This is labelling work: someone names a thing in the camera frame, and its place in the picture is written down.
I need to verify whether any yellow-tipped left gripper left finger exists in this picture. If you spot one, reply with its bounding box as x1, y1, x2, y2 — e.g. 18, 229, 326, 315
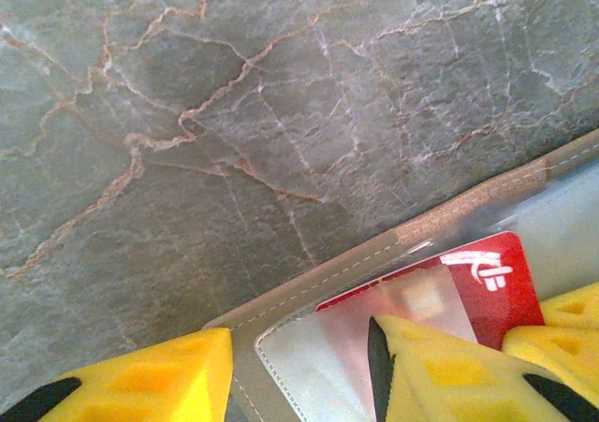
0, 327, 234, 422

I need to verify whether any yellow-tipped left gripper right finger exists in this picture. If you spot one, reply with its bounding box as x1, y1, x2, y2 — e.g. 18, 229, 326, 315
369, 313, 599, 422

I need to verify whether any red credit card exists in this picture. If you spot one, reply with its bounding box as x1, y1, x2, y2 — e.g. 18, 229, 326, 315
314, 231, 548, 351

